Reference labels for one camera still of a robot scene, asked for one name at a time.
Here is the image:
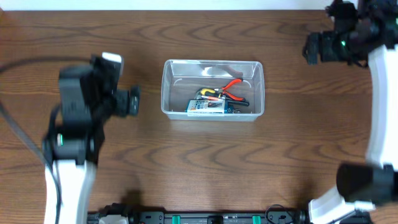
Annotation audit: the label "stubby yellow black screwdriver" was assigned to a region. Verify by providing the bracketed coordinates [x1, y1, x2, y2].
[199, 88, 222, 98]

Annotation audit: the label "blue white cardboard box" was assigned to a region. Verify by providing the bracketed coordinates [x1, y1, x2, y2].
[185, 100, 234, 116]

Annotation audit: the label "red handled pliers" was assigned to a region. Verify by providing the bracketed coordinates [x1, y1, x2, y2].
[216, 78, 246, 101]

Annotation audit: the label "small claw hammer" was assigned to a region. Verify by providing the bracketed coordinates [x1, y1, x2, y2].
[195, 88, 251, 107]

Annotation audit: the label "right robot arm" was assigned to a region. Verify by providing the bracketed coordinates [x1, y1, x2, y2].
[297, 0, 397, 223]

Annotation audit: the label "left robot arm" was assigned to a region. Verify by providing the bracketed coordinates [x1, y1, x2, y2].
[42, 52, 140, 223]

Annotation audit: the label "clear plastic container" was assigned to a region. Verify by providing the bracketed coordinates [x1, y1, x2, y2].
[161, 59, 265, 121]

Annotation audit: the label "left black cable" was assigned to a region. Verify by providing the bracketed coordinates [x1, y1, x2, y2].
[0, 55, 91, 224]

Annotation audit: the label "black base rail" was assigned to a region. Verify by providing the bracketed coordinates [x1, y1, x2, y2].
[86, 203, 373, 224]

